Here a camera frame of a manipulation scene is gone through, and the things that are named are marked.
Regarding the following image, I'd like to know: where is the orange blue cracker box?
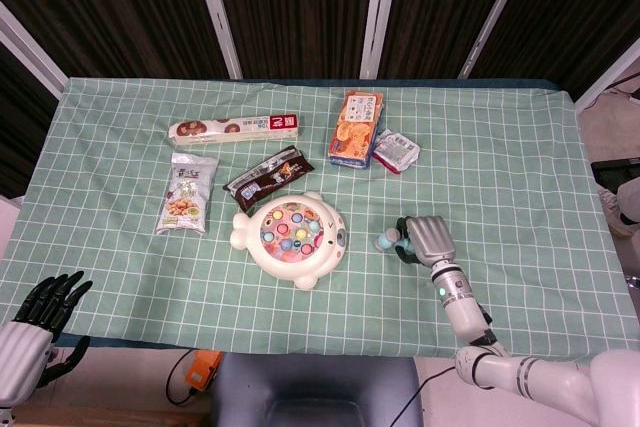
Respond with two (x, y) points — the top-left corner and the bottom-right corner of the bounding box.
(328, 89), (386, 170)

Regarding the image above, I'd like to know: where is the small red white snack packet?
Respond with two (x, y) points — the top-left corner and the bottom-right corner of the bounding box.
(372, 128), (421, 175)

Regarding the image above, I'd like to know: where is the long cream cookie box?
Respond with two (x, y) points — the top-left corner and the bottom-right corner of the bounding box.
(167, 114), (305, 146)

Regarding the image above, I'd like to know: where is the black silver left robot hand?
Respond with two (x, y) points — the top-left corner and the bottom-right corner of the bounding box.
(0, 270), (94, 406)

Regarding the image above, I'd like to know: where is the black cable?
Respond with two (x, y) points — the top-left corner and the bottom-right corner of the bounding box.
(165, 349), (201, 406)
(415, 365), (459, 403)

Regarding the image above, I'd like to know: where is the orange device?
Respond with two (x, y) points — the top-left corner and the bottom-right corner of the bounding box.
(184, 349), (224, 393)

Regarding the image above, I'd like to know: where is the fish-shaped fishing game toy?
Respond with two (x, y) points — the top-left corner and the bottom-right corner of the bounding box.
(229, 190), (350, 291)

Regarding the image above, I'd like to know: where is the silver nut snack bag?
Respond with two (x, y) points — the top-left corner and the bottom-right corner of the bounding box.
(154, 151), (220, 236)

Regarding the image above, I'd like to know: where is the green checkered tablecloth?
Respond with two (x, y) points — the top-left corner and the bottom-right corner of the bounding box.
(0, 77), (640, 363)

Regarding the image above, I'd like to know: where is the black box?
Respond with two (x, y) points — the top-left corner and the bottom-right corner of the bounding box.
(591, 159), (640, 193)

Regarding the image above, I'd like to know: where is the white partition post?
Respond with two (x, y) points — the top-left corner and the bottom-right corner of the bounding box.
(359, 0), (404, 81)
(189, 0), (244, 81)
(458, 0), (536, 80)
(574, 41), (640, 112)
(0, 0), (69, 98)

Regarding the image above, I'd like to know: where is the grey padded robot base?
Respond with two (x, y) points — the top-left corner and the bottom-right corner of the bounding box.
(209, 352), (426, 427)

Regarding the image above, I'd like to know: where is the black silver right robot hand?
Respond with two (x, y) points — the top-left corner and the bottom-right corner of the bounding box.
(394, 215), (460, 268)

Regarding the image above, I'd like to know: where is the white sneaker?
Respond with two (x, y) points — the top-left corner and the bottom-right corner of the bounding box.
(599, 187), (639, 237)

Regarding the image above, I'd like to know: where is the dark brown snack wrapper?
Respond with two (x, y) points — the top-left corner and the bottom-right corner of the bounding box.
(222, 145), (316, 213)

